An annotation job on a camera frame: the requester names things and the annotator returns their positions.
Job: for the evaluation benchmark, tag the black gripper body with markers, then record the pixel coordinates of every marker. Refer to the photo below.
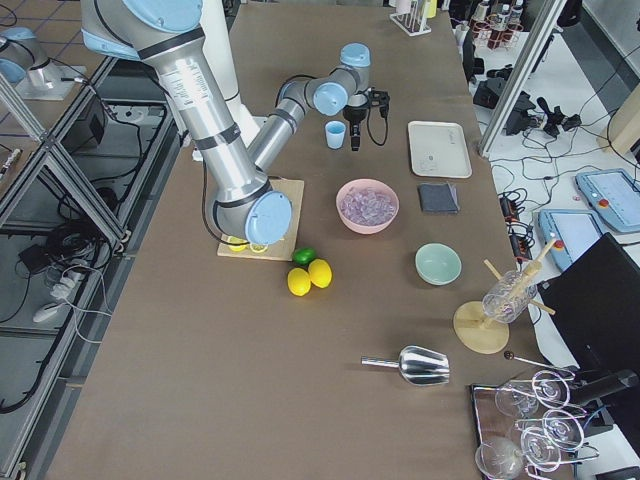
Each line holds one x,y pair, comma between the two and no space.
354,116

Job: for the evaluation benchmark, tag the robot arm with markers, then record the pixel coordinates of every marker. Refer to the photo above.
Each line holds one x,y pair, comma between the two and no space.
170,37
26,66

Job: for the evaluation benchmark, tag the pile of clear ice cubes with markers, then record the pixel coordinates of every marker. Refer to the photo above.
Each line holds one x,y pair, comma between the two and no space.
367,206

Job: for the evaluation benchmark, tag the blue teach pendant near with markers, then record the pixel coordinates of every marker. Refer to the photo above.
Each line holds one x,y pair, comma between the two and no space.
575,230

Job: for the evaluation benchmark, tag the wooden cutting board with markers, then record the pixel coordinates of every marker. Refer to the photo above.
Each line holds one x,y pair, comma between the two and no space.
284,248

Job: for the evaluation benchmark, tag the light blue plastic cup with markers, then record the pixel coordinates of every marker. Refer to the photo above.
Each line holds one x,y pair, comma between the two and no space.
335,132

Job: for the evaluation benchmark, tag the lemon half lower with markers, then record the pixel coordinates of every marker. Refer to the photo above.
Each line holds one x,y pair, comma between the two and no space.
236,244

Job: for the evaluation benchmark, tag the black framed tray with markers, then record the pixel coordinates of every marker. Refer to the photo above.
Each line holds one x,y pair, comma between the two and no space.
489,421

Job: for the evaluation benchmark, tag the grey folded cloth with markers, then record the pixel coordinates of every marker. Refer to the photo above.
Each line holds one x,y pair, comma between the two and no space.
438,198

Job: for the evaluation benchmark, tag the lemon half upper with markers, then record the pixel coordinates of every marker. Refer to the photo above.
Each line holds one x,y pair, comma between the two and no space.
258,248

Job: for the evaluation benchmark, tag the clear glass on stand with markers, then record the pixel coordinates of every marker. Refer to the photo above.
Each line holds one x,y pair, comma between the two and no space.
508,298

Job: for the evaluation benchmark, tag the yellow lemon upper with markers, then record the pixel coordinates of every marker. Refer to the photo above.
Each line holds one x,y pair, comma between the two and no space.
320,273

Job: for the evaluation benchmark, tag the pink bowl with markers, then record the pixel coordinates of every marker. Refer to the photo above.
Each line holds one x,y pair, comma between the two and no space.
364,183

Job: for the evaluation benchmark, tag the wooden glass rack stand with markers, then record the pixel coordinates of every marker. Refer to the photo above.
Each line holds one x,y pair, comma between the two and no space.
481,333

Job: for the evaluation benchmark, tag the white wire cup rack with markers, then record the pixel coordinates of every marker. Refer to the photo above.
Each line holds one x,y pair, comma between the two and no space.
412,16

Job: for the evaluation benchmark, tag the metal ice scoop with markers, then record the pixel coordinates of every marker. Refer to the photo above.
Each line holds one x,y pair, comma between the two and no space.
417,365

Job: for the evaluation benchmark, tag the blue teach pendant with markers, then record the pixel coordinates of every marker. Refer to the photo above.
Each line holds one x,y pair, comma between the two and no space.
614,196
575,230

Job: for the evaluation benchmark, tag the green bowl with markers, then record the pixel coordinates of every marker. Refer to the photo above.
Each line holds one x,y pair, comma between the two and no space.
437,264

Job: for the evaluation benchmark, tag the green lime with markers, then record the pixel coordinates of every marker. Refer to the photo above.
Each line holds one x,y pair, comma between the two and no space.
304,256

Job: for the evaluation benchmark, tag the cream rabbit tray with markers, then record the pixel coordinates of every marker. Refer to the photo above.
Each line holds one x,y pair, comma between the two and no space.
438,149

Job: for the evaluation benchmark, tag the yellow lemon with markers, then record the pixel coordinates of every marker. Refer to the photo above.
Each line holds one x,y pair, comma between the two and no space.
298,282
320,273

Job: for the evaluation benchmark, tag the lemon half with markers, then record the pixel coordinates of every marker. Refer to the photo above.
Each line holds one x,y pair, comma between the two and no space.
258,248
236,244

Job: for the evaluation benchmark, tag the black monitor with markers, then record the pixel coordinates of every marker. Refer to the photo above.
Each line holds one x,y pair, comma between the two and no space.
596,303

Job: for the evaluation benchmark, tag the blue teach pendant far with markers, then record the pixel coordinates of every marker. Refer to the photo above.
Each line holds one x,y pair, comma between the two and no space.
614,196

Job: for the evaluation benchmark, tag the yellow lemon lower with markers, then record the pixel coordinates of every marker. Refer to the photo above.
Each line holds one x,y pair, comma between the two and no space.
298,282

